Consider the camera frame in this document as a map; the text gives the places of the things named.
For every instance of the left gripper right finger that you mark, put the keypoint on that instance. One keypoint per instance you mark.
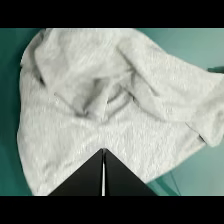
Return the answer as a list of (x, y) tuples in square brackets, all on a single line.
[(123, 180)]

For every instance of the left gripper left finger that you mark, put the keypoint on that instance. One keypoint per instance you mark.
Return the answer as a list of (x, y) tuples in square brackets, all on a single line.
[(85, 180)]

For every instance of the light grey T-shirt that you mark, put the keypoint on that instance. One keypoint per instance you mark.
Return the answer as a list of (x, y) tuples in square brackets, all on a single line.
[(110, 100)]

